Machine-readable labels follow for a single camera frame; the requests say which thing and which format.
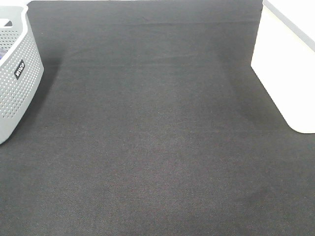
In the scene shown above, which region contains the grey perforated plastic basket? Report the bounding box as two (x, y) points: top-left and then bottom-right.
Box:
(0, 1), (44, 143)

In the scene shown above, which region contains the white plastic basket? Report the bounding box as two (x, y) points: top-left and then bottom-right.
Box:
(251, 0), (315, 134)

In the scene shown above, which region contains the black fabric table mat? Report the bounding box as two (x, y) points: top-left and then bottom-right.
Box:
(0, 0), (315, 236)

